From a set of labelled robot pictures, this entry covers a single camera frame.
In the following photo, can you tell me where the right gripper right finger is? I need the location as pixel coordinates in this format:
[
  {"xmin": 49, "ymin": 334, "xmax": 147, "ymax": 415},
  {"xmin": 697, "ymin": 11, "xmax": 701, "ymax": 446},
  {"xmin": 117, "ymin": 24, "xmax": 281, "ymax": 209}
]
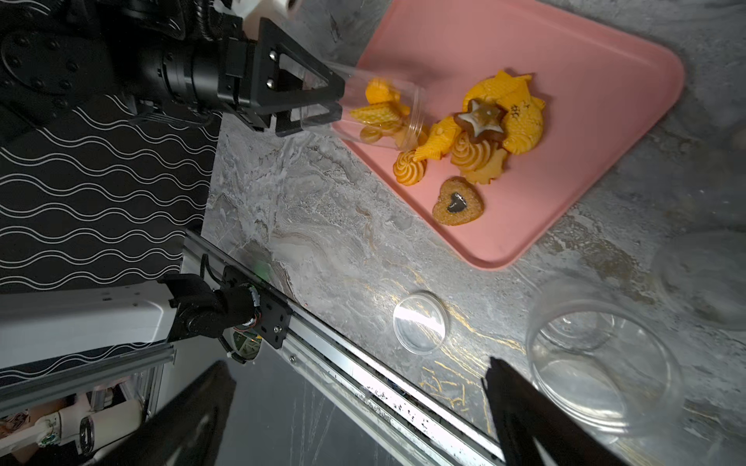
[{"xmin": 482, "ymin": 357, "xmax": 625, "ymax": 465}]

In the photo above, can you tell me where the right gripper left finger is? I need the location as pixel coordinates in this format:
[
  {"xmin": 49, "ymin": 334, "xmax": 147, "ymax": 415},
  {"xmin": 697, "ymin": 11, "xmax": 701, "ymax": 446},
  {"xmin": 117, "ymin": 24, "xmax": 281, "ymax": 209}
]
[{"xmin": 99, "ymin": 360, "xmax": 236, "ymax": 466}]

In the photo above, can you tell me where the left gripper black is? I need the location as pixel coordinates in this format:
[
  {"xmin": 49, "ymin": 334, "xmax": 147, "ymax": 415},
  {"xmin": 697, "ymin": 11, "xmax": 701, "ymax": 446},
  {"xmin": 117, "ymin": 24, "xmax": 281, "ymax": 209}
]
[{"xmin": 139, "ymin": 17, "xmax": 345, "ymax": 137}]

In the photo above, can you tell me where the clear cookie jar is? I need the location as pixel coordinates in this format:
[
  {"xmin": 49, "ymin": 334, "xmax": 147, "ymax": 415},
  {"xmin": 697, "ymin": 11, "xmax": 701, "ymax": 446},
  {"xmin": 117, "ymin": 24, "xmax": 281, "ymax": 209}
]
[
  {"xmin": 526, "ymin": 278, "xmax": 684, "ymax": 437},
  {"xmin": 324, "ymin": 62, "xmax": 427, "ymax": 151}
]

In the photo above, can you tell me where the brown star cookie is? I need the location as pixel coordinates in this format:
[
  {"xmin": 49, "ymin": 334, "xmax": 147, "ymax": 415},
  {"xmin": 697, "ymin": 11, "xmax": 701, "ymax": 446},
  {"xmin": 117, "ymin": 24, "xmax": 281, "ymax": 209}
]
[{"xmin": 454, "ymin": 99, "xmax": 507, "ymax": 144}]

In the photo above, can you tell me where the brown heart cookie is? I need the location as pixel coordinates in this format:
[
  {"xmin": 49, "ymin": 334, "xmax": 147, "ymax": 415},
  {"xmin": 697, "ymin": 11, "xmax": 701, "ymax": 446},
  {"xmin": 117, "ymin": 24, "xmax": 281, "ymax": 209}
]
[{"xmin": 432, "ymin": 177, "xmax": 485, "ymax": 226}]

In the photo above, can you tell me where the large orange fish cookie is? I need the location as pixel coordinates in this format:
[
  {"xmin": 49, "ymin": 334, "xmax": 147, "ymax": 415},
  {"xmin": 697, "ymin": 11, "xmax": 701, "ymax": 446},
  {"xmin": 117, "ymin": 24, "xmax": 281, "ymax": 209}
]
[{"xmin": 462, "ymin": 70, "xmax": 546, "ymax": 155}]

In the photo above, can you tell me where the orange leaf cookie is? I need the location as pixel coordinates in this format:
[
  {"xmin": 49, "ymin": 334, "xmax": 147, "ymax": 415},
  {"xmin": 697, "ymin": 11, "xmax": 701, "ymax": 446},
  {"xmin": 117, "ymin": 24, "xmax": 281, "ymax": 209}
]
[{"xmin": 462, "ymin": 149, "xmax": 509, "ymax": 184}]

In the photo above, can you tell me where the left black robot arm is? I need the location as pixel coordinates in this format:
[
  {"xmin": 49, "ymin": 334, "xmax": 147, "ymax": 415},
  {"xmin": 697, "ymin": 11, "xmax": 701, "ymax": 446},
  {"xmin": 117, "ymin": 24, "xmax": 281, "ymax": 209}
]
[{"xmin": 1, "ymin": 1, "xmax": 345, "ymax": 144}]

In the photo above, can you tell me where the pink plastic tray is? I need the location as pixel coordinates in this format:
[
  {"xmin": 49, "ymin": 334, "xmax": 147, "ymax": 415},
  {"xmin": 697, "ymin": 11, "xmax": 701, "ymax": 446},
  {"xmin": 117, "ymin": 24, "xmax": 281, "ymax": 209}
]
[{"xmin": 351, "ymin": 1, "xmax": 685, "ymax": 270}]

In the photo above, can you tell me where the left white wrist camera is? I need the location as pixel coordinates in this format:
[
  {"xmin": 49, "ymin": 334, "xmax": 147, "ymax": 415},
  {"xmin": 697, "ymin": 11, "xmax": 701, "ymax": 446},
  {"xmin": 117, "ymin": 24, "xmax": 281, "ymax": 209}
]
[{"xmin": 212, "ymin": 0, "xmax": 302, "ymax": 40}]

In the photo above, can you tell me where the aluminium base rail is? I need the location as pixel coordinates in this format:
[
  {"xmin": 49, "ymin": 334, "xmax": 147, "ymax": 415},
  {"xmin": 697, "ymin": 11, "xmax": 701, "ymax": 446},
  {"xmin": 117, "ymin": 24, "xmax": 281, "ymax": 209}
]
[{"xmin": 184, "ymin": 231, "xmax": 504, "ymax": 465}]

